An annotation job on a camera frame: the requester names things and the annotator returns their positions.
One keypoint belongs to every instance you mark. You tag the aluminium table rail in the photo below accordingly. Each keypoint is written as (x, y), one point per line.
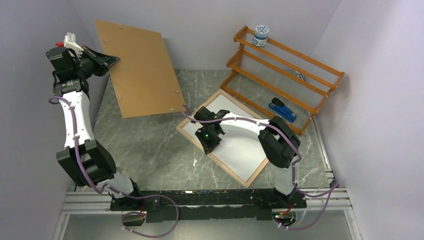
(317, 199)

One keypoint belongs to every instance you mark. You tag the orange wooden rack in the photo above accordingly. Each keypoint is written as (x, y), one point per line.
(259, 74)

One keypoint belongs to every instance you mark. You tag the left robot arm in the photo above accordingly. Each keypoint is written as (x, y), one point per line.
(83, 158)

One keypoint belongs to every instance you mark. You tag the small blue white jar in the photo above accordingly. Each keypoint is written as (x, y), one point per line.
(260, 35)

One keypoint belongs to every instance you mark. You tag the brown backing board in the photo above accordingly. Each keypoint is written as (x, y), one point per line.
(144, 79)

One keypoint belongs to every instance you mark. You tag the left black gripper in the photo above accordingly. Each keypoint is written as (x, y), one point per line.
(103, 62)

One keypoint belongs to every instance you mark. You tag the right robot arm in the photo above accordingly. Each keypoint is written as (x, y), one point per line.
(277, 140)

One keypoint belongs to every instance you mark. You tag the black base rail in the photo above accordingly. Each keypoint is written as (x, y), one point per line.
(169, 205)

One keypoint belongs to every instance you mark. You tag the blue stapler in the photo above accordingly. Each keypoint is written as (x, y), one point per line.
(281, 109)

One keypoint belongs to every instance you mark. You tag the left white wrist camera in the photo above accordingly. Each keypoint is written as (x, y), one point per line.
(70, 43)

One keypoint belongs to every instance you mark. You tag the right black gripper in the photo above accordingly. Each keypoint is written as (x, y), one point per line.
(208, 146)

